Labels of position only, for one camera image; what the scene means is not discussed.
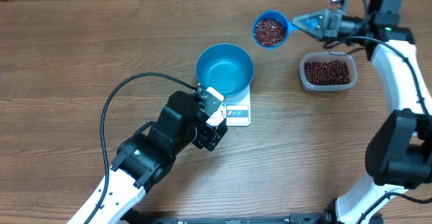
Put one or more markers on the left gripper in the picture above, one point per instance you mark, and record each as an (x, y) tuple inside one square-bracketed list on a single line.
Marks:
[(204, 139)]

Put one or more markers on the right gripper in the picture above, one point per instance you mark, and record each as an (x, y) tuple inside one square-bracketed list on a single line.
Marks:
[(323, 17)]

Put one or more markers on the blue measuring scoop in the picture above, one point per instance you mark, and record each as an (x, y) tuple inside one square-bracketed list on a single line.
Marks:
[(278, 16)]

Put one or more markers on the red beans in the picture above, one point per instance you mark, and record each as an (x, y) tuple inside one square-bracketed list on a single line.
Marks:
[(269, 32), (327, 73)]

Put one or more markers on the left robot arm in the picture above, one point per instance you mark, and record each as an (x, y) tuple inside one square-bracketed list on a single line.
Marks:
[(148, 155)]

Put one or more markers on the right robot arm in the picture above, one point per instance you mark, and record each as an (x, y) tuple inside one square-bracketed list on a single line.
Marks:
[(398, 158)]

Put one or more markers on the white kitchen scale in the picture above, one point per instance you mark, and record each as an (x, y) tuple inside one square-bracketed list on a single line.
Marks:
[(236, 111)]

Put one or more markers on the teal bowl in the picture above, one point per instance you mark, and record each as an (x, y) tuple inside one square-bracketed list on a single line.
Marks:
[(225, 67)]

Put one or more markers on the clear plastic bean container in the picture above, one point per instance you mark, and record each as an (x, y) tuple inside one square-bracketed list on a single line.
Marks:
[(323, 57)]

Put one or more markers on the red beans in container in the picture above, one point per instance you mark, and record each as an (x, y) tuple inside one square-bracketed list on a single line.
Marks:
[(327, 73)]

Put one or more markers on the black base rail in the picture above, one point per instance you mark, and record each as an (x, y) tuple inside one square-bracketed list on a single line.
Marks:
[(133, 216)]

